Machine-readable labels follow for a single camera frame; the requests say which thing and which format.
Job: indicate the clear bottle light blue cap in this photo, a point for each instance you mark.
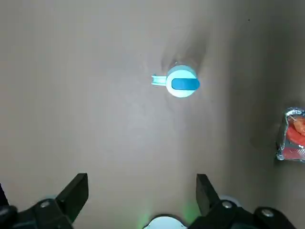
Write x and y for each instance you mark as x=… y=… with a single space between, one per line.
x=182 y=82

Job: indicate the red orange food pieces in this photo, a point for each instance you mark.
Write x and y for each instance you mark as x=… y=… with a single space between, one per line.
x=295 y=133

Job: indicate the aluminum foil pan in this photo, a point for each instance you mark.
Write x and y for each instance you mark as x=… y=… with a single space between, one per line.
x=282 y=140

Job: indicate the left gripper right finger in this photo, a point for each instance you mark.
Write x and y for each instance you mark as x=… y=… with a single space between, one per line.
x=207 y=199

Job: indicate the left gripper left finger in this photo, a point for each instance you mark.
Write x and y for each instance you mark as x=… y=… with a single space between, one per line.
x=69 y=199

